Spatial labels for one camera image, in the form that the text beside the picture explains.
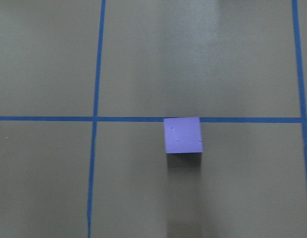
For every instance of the purple foam block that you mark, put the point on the purple foam block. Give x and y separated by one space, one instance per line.
182 135

